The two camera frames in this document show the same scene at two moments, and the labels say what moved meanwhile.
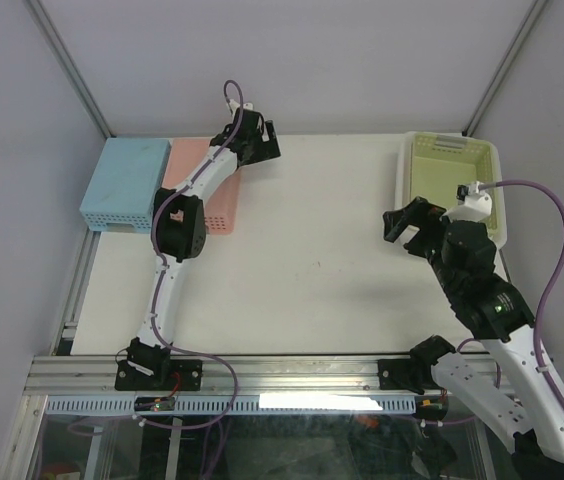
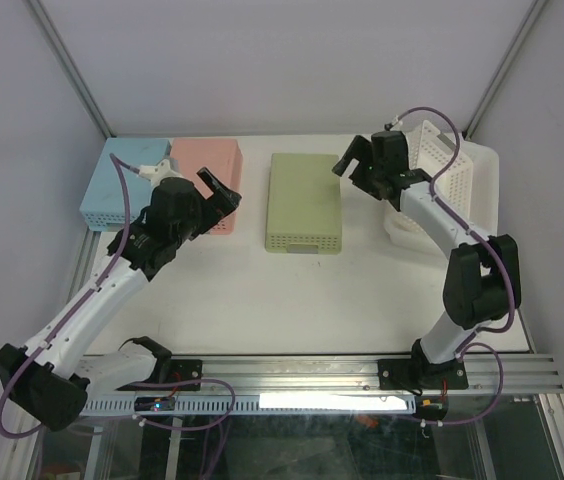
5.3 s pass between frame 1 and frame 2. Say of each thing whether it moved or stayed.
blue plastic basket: stayed
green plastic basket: moved
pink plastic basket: stayed
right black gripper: moved
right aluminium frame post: stayed
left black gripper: moved
